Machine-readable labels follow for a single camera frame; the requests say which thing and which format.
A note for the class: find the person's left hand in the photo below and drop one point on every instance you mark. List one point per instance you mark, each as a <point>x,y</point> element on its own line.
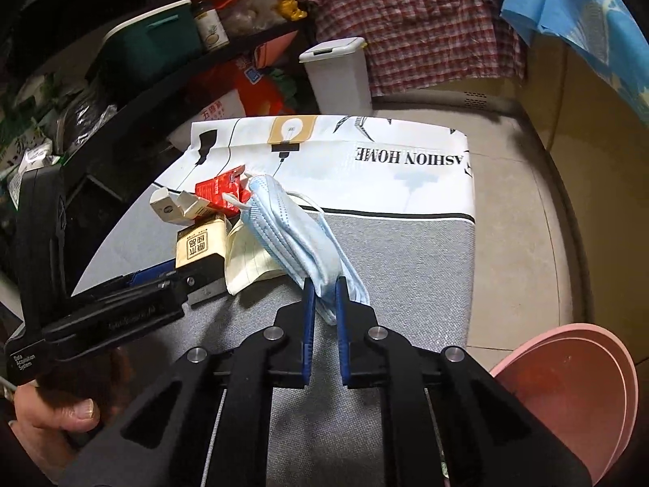
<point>43,417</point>

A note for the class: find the blue patterned cloth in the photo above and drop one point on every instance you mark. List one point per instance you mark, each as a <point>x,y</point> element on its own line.
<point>602,32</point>

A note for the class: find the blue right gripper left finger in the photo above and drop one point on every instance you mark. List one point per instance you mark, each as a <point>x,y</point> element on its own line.
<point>309,302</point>

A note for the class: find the pink round basin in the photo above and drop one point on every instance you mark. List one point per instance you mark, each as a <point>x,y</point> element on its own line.
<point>581,382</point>

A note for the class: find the red plaid shirt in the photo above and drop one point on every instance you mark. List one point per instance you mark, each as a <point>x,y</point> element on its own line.
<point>413,44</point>

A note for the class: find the teal storage box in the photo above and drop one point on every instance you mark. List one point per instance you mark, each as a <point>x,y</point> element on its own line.
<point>145,46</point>

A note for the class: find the yellow toy figure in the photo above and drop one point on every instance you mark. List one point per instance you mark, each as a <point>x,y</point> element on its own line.
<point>290,10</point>

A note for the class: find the light blue surgical mask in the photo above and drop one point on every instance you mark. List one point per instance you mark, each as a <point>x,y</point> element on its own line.
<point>302,243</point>

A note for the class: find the beige tissue pack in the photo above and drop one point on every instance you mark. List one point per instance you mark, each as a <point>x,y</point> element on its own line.
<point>202,239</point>

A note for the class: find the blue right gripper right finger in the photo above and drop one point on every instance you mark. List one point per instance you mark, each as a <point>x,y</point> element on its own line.
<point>341,301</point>

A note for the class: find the white labelled jar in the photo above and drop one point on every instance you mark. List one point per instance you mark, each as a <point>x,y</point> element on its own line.
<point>209,26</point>

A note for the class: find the small white cardboard box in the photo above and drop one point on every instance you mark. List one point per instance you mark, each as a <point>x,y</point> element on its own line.
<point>178,209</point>

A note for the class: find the white plastic trash bin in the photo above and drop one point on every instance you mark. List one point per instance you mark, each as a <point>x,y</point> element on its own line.
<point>337,73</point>

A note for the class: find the black metal shelf rack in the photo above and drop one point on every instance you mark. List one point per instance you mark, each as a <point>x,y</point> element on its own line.
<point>117,163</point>

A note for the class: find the red torn carton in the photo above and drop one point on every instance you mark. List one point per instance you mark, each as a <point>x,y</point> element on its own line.
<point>225,192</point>

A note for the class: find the cream paper napkin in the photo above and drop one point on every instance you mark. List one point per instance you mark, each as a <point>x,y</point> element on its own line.
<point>247,261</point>

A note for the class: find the red orange plastic bag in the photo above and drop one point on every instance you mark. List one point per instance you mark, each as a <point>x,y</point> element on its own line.
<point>259,95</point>

